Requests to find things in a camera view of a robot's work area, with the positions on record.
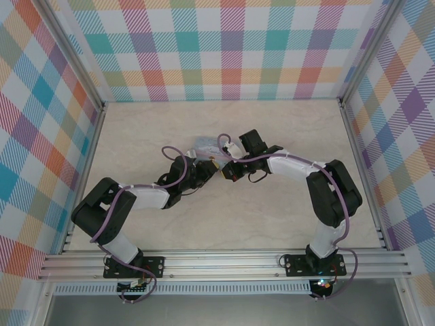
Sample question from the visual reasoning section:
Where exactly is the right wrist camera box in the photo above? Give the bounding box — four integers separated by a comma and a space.
223, 141, 244, 159

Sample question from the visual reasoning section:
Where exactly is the light blue cloth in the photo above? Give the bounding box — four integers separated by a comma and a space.
193, 135, 228, 166

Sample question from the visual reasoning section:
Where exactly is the grey metal shelf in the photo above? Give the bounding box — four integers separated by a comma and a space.
43, 293, 408, 326

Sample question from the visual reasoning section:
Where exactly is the purple cable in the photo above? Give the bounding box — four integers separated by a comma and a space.
217, 132, 360, 302
89, 145, 198, 304

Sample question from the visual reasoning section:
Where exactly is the small circuit board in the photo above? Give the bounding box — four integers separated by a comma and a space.
117, 280, 149, 294
311, 278, 333, 292

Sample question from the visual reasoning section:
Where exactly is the thin black cable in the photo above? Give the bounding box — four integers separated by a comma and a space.
158, 171, 205, 198
247, 169, 270, 185

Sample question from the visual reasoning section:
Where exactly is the aluminium frame rail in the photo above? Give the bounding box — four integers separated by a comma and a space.
338, 97, 390, 251
59, 101, 107, 255

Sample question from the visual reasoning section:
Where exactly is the white slotted cable duct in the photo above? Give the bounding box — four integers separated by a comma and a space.
54, 280, 312, 295

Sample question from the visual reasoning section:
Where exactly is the aluminium frame post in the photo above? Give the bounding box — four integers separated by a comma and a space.
39, 0, 107, 111
338, 0, 407, 106

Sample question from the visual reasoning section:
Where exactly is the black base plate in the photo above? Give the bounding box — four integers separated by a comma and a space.
103, 256, 166, 279
283, 253, 347, 278

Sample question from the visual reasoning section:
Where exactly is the long aluminium base rail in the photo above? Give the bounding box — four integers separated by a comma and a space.
37, 249, 414, 282

